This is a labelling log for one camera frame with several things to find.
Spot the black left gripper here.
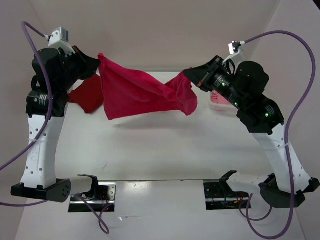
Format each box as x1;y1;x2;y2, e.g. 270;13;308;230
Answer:
58;45;102;91

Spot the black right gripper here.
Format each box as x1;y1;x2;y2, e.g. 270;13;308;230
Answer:
182;54;245;108

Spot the magenta t shirt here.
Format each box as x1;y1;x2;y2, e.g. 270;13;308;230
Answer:
98;53;198;121

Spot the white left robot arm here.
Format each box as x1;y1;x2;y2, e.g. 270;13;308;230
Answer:
10;45;101;203

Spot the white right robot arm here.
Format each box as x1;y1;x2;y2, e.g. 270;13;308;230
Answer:
183;56;320;209

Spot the light pink t shirt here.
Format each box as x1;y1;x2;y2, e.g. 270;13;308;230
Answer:
210;91;230;105

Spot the dark red folded t shirt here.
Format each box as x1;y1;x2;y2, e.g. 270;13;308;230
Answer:
68;74;104;114

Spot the white plastic basket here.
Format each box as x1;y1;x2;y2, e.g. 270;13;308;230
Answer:
209;93;238;113

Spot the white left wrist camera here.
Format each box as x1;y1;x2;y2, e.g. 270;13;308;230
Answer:
48;26;69;48

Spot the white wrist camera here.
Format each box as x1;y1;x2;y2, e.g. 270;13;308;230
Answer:
227;40;245;61
48;26;69;48

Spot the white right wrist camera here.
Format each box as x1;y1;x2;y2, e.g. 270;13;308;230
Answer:
227;40;245;61

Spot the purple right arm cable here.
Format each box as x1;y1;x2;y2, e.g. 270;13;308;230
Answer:
238;30;316;238

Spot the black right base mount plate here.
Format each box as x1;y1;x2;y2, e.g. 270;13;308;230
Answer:
203;180;249;211

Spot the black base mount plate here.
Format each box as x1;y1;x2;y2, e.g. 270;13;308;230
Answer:
68;183;117;213
203;180;249;211

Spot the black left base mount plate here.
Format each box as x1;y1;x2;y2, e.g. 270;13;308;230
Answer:
68;183;117;213

